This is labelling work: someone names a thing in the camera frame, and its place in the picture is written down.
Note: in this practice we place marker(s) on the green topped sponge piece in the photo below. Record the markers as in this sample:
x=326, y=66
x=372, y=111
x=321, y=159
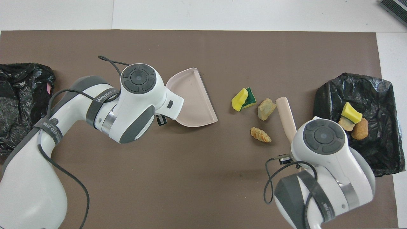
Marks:
x=251, y=98

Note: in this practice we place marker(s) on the beige brush black bristles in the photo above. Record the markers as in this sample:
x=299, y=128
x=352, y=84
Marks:
x=284, y=114

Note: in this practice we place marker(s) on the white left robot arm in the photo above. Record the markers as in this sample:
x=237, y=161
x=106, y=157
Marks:
x=140, y=105

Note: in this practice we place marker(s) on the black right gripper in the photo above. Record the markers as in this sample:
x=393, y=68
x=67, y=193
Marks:
x=285, y=159

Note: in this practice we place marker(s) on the ridged croissant piece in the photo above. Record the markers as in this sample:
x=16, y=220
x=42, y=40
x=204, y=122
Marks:
x=260, y=134

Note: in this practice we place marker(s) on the beige plastic dustpan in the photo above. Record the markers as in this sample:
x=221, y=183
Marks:
x=194, y=98

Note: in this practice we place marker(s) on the grey vent grille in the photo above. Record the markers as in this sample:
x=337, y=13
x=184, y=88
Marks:
x=396, y=7

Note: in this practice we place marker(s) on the tan bread chunk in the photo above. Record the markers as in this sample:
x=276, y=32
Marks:
x=266, y=109

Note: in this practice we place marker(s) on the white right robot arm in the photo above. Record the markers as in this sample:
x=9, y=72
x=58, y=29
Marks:
x=324, y=159

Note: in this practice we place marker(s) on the small yellow green sponge wedge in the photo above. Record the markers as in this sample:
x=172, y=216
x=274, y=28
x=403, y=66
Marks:
x=351, y=113

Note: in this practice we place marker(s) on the brown bread roll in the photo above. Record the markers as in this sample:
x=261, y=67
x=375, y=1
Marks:
x=360, y=128

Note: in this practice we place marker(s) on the black bag bin pink tag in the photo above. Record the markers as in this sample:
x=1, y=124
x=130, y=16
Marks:
x=19, y=82

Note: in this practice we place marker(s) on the thick yellow sponge chunk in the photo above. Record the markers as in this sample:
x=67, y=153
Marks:
x=239, y=100

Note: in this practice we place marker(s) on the black bag lined bin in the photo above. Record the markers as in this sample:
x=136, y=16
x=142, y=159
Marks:
x=378, y=95

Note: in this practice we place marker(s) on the brown table mat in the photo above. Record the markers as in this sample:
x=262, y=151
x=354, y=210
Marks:
x=190, y=175

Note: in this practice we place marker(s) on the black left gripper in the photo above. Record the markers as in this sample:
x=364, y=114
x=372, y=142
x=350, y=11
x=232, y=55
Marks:
x=161, y=120

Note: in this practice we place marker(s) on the striped bread slice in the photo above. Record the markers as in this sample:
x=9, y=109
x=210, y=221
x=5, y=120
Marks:
x=346, y=124

